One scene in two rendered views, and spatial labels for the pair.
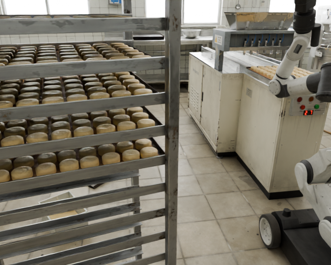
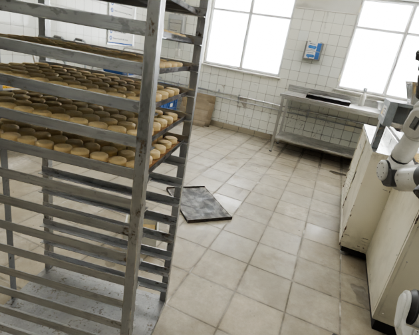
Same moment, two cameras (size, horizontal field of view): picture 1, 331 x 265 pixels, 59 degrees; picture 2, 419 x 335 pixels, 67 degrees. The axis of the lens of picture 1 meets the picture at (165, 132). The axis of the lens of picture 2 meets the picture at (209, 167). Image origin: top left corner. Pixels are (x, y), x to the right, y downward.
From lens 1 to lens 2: 0.54 m
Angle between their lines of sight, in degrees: 26
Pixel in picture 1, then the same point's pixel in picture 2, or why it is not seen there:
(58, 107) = (47, 86)
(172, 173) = (136, 190)
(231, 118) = (371, 211)
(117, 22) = (105, 19)
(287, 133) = not seen: outside the picture
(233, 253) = not seen: outside the picture
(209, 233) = (265, 321)
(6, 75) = (14, 47)
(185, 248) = (226, 321)
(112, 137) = (88, 131)
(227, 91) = (374, 175)
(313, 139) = not seen: outside the picture
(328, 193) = not seen: outside the picture
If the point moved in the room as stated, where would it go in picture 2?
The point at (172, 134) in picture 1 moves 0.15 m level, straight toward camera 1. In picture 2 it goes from (139, 147) to (86, 159)
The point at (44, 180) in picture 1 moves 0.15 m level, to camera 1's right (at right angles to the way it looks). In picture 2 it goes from (30, 149) to (65, 166)
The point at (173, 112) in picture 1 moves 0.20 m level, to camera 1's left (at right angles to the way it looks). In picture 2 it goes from (141, 123) to (86, 104)
